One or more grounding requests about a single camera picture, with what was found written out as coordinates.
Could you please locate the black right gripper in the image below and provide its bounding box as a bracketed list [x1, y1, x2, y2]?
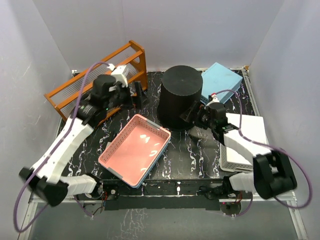
[180, 101, 216, 130]

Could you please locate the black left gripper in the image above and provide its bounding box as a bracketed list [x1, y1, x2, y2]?
[105, 81, 151, 112]

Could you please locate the large black plastic bin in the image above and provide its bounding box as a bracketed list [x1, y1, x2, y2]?
[157, 65, 203, 131]

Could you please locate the blue plastic basket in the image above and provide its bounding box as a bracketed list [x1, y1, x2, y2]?
[200, 62, 243, 104]

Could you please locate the pink plastic basket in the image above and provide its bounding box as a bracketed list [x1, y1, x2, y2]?
[98, 114, 171, 189]

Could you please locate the white perforated plastic basket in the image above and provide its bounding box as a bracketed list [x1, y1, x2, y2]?
[219, 113, 271, 173]

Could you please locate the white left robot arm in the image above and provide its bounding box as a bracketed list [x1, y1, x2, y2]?
[19, 74, 147, 207]

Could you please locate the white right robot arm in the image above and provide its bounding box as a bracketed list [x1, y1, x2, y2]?
[180, 101, 298, 200]

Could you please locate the orange wooden rack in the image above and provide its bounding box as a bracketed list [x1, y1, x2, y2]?
[44, 40, 148, 121]

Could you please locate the blue tray under pink basket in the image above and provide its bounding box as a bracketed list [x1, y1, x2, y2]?
[136, 147, 172, 189]

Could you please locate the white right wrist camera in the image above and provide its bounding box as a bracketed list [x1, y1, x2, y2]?
[207, 94, 220, 105]

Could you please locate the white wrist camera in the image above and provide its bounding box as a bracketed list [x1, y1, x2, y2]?
[207, 94, 220, 105]
[110, 65, 129, 88]

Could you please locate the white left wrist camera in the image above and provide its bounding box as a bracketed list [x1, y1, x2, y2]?
[110, 65, 129, 88]

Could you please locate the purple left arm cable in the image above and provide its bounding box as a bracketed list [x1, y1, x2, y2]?
[12, 61, 117, 233]

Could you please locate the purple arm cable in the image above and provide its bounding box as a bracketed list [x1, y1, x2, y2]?
[12, 61, 117, 233]
[211, 89, 313, 218]

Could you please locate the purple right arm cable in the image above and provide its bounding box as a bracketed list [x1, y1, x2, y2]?
[211, 89, 313, 218]

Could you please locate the aluminium front frame rail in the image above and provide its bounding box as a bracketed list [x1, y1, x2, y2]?
[19, 195, 308, 240]

